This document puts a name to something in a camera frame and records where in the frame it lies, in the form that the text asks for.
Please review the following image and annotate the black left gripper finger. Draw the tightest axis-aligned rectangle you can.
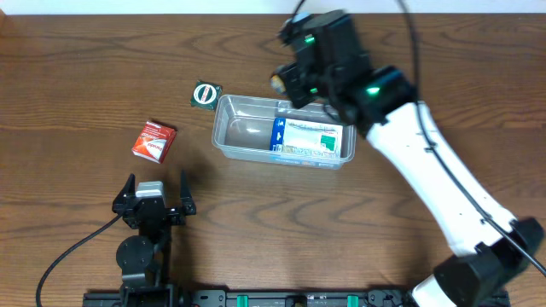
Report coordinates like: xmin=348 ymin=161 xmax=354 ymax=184
xmin=180 ymin=171 xmax=192 ymax=200
xmin=122 ymin=174 xmax=136 ymax=197

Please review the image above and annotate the small dark bottle white cap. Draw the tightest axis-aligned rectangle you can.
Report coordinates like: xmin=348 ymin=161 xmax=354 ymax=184
xmin=270 ymin=74 xmax=287 ymax=96

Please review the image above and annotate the white green medicine box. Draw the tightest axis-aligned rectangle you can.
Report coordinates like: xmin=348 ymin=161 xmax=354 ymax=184
xmin=282 ymin=118 xmax=345 ymax=154

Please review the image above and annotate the blue medicine box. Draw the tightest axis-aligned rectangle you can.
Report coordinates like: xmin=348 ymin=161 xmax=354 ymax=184
xmin=269 ymin=117 xmax=345 ymax=159

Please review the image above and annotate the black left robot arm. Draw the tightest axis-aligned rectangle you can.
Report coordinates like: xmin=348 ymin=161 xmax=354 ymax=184
xmin=112 ymin=172 xmax=196 ymax=307

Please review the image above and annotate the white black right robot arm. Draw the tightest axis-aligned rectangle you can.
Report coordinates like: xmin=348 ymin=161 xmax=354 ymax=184
xmin=271 ymin=9 xmax=545 ymax=306

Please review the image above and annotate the clear plastic container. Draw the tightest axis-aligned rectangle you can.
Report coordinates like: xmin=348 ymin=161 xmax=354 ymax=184
xmin=212 ymin=95 xmax=357 ymax=169

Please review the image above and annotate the red Panadol box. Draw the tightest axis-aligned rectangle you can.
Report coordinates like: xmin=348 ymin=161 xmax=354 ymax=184
xmin=131 ymin=121 xmax=177 ymax=164

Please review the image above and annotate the green square box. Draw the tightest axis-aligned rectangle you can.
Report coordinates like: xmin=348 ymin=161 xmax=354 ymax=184
xmin=190 ymin=80 xmax=223 ymax=111

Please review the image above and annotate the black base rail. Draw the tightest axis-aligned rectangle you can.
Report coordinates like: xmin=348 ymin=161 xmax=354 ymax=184
xmin=82 ymin=289 xmax=511 ymax=307

